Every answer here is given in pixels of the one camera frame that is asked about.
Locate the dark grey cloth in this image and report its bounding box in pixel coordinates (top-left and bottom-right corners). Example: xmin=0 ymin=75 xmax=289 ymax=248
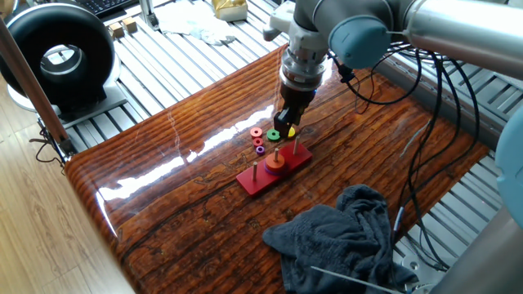
xmin=261 ymin=183 xmax=420 ymax=294

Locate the black ring-shaped device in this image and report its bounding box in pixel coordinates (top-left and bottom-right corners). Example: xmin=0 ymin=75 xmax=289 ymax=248
xmin=0 ymin=2 xmax=130 ymax=130

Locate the red Hanoi base with pegs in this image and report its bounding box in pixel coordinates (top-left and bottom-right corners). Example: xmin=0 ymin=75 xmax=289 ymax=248
xmin=235 ymin=135 xmax=314 ymax=198

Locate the thin black cable loop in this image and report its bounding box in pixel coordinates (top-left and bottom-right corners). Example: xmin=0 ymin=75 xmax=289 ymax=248
xmin=28 ymin=126 xmax=66 ymax=164

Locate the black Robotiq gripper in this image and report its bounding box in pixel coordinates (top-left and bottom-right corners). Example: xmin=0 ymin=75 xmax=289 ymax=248
xmin=272 ymin=81 xmax=318 ymax=139

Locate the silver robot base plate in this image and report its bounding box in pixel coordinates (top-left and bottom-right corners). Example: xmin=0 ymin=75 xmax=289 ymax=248
xmin=394 ymin=252 xmax=434 ymax=294

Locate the white cloth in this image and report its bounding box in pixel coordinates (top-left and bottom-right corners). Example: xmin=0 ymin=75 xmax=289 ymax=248
xmin=154 ymin=0 xmax=238 ymax=46

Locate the large purple Hanoi disc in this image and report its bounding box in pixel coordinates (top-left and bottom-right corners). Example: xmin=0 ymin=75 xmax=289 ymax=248
xmin=263 ymin=163 xmax=288 ymax=177

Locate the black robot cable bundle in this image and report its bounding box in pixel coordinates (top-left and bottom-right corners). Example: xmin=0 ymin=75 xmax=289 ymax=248
xmin=326 ymin=38 xmax=481 ymax=273

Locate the black keyboard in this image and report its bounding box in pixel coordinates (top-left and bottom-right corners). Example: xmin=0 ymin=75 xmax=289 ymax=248
xmin=75 ymin=0 xmax=140 ymax=20

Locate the golden foil packet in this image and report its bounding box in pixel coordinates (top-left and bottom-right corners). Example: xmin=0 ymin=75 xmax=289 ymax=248
xmin=212 ymin=0 xmax=249 ymax=22

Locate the large orange Hanoi disc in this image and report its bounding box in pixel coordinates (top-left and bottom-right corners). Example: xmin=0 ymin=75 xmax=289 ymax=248
xmin=264 ymin=153 xmax=286 ymax=172

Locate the aluminium stand post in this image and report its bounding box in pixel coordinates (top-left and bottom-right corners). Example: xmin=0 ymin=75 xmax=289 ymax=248
xmin=138 ymin=0 xmax=160 ymax=32

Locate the brown frame post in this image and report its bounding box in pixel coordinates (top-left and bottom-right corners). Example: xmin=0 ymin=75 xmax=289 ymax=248
xmin=0 ymin=18 xmax=77 ymax=158

